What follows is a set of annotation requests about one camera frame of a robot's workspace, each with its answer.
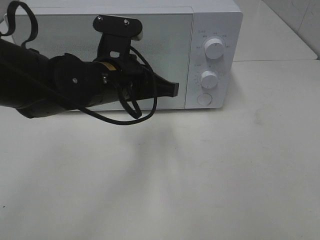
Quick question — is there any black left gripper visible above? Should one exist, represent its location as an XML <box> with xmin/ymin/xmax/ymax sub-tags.
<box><xmin>96</xmin><ymin>33</ymin><xmax>179</xmax><ymax>101</ymax></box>

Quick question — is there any round white door button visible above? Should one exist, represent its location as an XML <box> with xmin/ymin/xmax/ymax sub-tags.
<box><xmin>197</xmin><ymin>93</ymin><xmax>213</xmax><ymax>106</ymax></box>

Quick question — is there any white upper power knob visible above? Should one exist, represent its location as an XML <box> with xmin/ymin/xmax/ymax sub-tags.
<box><xmin>203</xmin><ymin>36</ymin><xmax>226</xmax><ymax>60</ymax></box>

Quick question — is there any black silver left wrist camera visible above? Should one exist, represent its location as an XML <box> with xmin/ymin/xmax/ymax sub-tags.
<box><xmin>92</xmin><ymin>15</ymin><xmax>143</xmax><ymax>41</ymax></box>

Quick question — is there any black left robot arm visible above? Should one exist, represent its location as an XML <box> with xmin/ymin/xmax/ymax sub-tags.
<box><xmin>0</xmin><ymin>34</ymin><xmax>179</xmax><ymax>123</ymax></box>

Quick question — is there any white microwave oven body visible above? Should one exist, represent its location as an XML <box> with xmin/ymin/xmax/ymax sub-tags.
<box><xmin>4</xmin><ymin>0</ymin><xmax>244</xmax><ymax>112</ymax></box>

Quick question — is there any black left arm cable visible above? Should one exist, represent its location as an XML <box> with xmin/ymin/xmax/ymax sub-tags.
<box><xmin>0</xmin><ymin>1</ymin><xmax>158</xmax><ymax>126</ymax></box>

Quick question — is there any white microwave door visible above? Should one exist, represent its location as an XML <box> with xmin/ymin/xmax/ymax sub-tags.
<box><xmin>4</xmin><ymin>13</ymin><xmax>195</xmax><ymax>112</ymax></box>

